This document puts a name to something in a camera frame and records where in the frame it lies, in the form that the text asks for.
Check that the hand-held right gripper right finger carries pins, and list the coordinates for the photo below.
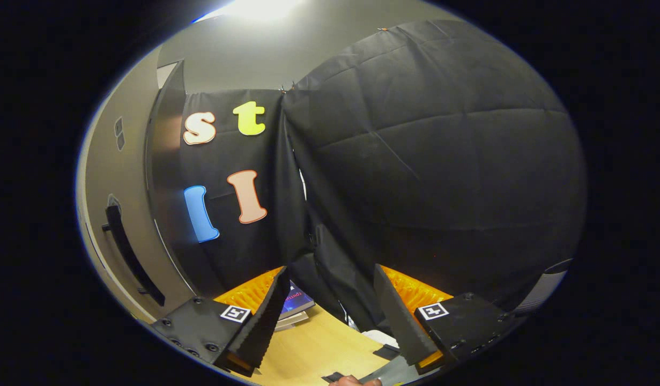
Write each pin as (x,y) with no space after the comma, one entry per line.
(397,321)

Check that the blue book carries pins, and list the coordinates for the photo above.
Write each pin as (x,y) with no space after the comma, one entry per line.
(296,300)

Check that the long ceiling light panel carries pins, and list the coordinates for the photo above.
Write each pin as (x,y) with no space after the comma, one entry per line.
(254,8)

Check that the grey striped band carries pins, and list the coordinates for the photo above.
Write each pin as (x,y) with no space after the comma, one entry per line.
(544,289)

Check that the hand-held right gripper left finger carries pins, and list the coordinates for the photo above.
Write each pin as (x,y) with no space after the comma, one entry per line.
(265,321)

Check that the grey double-door shoe cabinet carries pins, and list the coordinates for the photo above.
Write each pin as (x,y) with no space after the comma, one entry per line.
(166,161)

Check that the black backdrop cloth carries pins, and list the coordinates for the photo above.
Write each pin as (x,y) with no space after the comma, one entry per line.
(442,161)

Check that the grey cabinet door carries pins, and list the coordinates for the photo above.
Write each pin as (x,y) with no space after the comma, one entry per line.
(120,177)

